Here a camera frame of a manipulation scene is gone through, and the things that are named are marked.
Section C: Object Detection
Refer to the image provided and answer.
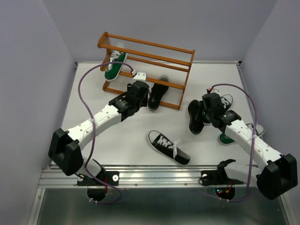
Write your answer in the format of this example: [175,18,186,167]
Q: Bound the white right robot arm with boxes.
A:
[202,93,298,200]

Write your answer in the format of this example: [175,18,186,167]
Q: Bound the green sneaker white laces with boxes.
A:
[105,50,128,82]

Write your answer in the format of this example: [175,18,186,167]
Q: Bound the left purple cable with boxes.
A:
[78,62,135,204]

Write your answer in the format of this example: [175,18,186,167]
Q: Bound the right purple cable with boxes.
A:
[199,83,260,203]

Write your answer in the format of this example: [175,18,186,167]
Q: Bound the aluminium mounting rail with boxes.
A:
[38,164,258,188]

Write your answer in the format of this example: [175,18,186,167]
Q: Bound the purple cable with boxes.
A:
[199,83,260,203]
[78,62,135,204]

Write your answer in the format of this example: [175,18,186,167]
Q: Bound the orange wooden shoe shelf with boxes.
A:
[97,32,195,110]

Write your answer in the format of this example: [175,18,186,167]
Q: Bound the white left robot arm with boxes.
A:
[48,81,149,176]

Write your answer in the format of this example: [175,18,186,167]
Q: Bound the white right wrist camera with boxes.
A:
[207,88,221,95]

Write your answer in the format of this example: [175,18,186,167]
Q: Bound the black sneaker white laces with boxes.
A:
[148,130,191,165]

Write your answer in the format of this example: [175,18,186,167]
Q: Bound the all black sneaker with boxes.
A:
[188,100,204,135]
[148,83,169,110]

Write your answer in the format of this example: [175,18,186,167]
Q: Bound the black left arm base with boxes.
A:
[75,159,120,186]

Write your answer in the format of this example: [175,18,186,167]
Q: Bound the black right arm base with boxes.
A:
[198,159,244,186]

